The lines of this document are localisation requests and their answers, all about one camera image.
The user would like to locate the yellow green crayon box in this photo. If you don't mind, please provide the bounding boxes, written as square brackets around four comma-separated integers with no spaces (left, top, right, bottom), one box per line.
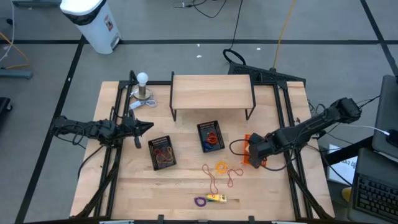
[205,193,228,204]

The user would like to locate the white lamp cord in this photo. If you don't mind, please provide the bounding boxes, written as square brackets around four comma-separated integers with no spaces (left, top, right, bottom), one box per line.
[128,96,159,111]

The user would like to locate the orange plastic mesh basket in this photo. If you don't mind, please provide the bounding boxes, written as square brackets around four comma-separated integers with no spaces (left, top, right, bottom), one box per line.
[243,133,268,168]

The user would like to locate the wooden shelf riser black legs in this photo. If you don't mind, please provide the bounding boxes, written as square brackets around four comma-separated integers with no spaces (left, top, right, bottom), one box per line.
[169,71,257,122]

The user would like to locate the closed grey laptop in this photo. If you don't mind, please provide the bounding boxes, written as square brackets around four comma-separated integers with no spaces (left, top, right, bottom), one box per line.
[371,74,398,160]

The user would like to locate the black desk bar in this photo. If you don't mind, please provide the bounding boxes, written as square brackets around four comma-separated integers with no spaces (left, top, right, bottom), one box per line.
[323,136,374,166]

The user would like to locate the white paper sheet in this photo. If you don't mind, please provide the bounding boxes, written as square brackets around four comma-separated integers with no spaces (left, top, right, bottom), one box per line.
[326,143,358,187]

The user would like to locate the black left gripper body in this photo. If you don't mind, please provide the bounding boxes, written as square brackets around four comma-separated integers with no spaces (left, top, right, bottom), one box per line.
[119,109,142,149]

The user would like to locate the grey power strip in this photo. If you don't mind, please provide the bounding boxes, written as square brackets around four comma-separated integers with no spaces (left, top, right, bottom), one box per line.
[0,68,34,80]

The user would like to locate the yellow cable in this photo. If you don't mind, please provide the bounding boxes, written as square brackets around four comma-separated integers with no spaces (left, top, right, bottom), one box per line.
[272,0,297,70]

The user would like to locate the dark red lanyard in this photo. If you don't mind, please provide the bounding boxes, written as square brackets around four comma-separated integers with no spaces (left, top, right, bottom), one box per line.
[154,147,170,163]

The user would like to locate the white bulb table lamp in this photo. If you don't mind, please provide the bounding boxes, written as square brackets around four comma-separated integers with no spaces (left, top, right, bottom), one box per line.
[133,72,153,101]

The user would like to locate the black perforated panel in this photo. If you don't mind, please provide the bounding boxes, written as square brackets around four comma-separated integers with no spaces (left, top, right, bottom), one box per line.
[228,61,307,85]

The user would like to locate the dark phone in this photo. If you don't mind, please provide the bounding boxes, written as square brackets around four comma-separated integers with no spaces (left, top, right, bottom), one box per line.
[386,129,398,149]

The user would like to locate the black floor object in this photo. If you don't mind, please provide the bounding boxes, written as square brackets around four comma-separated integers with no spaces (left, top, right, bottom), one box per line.
[0,96,14,125]

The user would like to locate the small yellow object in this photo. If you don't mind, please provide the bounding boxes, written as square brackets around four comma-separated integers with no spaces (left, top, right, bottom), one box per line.
[341,186,353,202]

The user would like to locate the grey floor object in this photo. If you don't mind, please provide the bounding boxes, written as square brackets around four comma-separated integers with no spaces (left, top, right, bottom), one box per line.
[11,0,63,8]

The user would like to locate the white charging cable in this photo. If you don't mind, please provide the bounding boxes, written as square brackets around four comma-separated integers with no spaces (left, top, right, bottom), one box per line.
[340,123,391,136]

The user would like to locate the yellow lanyard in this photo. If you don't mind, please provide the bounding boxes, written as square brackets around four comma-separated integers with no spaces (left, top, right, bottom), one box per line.
[160,145,175,166]

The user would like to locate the open laptop with keyboard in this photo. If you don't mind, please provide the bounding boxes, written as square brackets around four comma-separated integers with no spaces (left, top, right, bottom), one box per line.
[347,147,398,224]

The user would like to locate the thin black cable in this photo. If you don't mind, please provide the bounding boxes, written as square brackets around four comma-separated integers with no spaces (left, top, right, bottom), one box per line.
[222,0,247,65]

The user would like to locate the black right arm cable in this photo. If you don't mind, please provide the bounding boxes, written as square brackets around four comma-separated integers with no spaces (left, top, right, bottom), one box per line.
[229,138,296,172]

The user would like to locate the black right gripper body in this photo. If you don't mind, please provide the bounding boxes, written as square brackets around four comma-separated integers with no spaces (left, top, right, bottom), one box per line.
[248,133,282,169]

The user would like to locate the white trash bin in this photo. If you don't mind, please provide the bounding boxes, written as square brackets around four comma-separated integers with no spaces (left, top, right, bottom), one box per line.
[59,0,123,55]

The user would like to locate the black rig frame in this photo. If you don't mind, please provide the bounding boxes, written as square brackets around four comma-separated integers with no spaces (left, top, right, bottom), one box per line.
[70,79,336,220]

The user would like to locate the black plastic mesh basket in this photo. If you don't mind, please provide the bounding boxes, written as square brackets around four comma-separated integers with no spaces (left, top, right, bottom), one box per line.
[147,134,177,171]
[196,120,226,154]

